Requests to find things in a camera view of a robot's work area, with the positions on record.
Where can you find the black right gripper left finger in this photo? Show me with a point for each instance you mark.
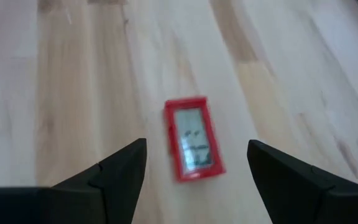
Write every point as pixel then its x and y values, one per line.
pixel 73 202

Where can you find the red digital clock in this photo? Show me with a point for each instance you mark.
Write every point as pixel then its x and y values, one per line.
pixel 194 140

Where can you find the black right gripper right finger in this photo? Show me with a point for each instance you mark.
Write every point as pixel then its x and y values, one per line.
pixel 315 199

